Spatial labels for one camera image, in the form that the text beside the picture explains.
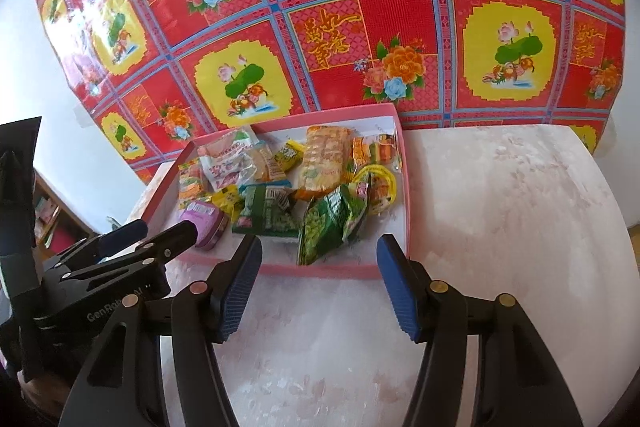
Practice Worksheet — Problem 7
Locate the wooden shelf with books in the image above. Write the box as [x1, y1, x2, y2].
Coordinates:
[32, 171, 96, 260]

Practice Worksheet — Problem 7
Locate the yellow jelly cup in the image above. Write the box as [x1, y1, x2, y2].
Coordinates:
[352, 165, 397, 216]

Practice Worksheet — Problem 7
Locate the left hand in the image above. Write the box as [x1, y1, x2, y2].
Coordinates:
[17, 371, 70, 419]

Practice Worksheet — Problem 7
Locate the colourful gummy candy packet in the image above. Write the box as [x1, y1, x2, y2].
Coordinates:
[352, 133, 402, 171]

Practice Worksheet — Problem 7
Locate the green pea snack bag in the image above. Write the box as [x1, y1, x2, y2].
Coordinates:
[296, 181, 369, 265]

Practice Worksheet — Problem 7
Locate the pink shallow box tray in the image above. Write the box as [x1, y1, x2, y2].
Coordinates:
[127, 102, 412, 281]

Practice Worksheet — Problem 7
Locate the blue edged clear snack bag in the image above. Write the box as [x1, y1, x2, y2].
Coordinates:
[239, 141, 291, 188]

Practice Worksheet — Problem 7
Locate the dark green snack bag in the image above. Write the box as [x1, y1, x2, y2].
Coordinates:
[232, 185, 299, 239]

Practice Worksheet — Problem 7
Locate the pink jelly drink pouch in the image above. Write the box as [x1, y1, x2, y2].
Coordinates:
[198, 126, 258, 193]

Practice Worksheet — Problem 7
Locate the yellow pastry packet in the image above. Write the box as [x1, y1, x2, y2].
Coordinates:
[209, 184, 244, 223]
[273, 140, 305, 172]

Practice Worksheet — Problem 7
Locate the orange cracker sleeve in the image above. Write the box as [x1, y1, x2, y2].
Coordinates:
[296, 126, 352, 200]

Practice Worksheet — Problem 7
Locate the red floral wall cloth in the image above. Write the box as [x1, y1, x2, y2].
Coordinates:
[36, 0, 625, 181]

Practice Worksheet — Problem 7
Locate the purple candy tin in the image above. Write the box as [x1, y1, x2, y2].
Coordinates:
[179, 202, 229, 251]

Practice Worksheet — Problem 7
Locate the striped clear candy packet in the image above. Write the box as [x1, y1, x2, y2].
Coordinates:
[178, 158, 208, 209]

